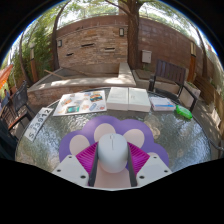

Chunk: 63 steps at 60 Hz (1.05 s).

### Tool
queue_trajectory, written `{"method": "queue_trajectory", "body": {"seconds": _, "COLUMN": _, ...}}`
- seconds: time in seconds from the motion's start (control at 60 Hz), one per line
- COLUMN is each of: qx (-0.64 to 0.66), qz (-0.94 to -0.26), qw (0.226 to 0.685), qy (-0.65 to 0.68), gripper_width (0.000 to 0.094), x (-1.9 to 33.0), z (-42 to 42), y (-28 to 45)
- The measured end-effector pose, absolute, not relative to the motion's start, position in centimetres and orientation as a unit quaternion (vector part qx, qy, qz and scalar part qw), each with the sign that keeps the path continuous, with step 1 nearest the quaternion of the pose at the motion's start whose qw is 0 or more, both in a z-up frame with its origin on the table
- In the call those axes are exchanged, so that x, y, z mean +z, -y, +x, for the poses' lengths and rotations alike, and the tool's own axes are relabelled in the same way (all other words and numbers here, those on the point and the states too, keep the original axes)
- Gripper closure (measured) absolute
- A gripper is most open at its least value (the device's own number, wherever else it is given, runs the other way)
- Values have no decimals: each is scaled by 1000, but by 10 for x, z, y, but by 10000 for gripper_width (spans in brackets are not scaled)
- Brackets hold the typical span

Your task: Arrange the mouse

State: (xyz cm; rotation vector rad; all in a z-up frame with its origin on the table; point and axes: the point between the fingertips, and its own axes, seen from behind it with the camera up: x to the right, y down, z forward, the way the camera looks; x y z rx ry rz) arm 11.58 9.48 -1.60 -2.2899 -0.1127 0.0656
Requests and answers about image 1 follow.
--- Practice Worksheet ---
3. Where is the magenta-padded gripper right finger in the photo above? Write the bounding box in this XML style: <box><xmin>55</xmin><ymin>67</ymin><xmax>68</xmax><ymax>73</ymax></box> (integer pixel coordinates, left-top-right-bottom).
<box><xmin>125</xmin><ymin>142</ymin><xmax>174</xmax><ymax>188</ymax></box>

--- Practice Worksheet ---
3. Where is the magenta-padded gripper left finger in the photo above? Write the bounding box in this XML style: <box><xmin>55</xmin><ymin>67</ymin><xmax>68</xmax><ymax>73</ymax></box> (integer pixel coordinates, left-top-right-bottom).
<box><xmin>51</xmin><ymin>142</ymin><xmax>101</xmax><ymax>188</ymax></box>

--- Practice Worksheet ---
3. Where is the white computer mouse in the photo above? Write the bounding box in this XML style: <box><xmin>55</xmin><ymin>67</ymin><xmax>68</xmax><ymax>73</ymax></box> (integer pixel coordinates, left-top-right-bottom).
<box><xmin>97</xmin><ymin>132</ymin><xmax>129</xmax><ymax>174</ymax></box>

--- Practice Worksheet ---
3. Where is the purple paw-shaped mouse pad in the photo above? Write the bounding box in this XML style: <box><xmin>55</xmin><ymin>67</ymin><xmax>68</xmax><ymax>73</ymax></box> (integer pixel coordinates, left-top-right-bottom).
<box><xmin>59</xmin><ymin>115</ymin><xmax>170</xmax><ymax>190</ymax></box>

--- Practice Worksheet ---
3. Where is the green plastic packet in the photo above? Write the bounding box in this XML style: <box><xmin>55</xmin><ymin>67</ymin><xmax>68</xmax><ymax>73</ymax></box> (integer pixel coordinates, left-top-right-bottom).
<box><xmin>175</xmin><ymin>104</ymin><xmax>194</xmax><ymax>120</ymax></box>

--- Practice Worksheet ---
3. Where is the small white and blue box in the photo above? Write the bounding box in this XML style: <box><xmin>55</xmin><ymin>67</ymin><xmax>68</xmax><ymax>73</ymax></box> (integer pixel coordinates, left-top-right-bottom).
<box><xmin>148</xmin><ymin>96</ymin><xmax>177</xmax><ymax>112</ymax></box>

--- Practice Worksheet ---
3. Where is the colourful printed leaflet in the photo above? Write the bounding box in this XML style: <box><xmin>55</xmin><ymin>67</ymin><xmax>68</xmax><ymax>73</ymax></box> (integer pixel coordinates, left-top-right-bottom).
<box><xmin>53</xmin><ymin>90</ymin><xmax>108</xmax><ymax>117</ymax></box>

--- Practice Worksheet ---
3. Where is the black mesh chair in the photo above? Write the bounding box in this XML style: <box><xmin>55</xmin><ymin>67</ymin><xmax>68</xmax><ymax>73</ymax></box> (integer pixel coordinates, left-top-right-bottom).
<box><xmin>8</xmin><ymin>79</ymin><xmax>38</xmax><ymax>129</ymax></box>

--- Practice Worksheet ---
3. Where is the long wooden plank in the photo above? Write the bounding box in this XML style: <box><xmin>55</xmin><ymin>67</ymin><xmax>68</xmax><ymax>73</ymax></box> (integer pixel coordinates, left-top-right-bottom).
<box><xmin>43</xmin><ymin>69</ymin><xmax>69</xmax><ymax>81</ymax></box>

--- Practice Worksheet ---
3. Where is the dark slatted garden chair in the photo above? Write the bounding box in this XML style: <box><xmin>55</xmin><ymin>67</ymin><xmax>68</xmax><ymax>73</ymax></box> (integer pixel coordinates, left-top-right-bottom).
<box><xmin>148</xmin><ymin>59</ymin><xmax>199</xmax><ymax>113</ymax></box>

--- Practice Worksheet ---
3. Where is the thin curved tree trunk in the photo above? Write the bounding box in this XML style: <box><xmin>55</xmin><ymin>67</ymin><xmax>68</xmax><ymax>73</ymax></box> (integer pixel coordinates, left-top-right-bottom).
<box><xmin>50</xmin><ymin>1</ymin><xmax>72</xmax><ymax>72</ymax></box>

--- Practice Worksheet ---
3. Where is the thin leaning tree trunk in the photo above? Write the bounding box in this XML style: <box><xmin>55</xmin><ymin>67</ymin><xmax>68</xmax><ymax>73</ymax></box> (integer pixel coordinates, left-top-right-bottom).
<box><xmin>194</xmin><ymin>26</ymin><xmax>210</xmax><ymax>80</ymax></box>

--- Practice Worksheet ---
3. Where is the thick brown tree trunk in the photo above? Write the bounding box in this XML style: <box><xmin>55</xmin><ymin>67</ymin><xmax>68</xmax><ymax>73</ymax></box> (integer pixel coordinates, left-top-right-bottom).
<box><xmin>106</xmin><ymin>0</ymin><xmax>148</xmax><ymax>70</ymax></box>

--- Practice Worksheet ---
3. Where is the orange post with lamp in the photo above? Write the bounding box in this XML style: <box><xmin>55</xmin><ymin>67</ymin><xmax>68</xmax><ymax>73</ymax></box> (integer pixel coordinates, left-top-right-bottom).
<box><xmin>187</xmin><ymin>41</ymin><xmax>198</xmax><ymax>83</ymax></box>
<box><xmin>29</xmin><ymin>46</ymin><xmax>40</xmax><ymax>84</ymax></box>

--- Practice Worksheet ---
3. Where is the grey wall mailbox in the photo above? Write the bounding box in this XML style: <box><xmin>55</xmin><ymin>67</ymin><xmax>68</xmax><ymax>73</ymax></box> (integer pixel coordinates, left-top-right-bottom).
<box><xmin>141</xmin><ymin>49</ymin><xmax>153</xmax><ymax>64</ymax></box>

